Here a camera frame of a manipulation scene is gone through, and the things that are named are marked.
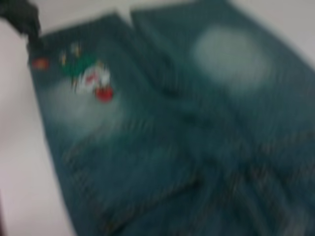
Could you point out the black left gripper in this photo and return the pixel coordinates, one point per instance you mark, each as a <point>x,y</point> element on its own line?
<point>22,17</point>

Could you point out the blue denim shorts with print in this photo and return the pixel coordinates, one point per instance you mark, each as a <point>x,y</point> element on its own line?
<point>177,147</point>

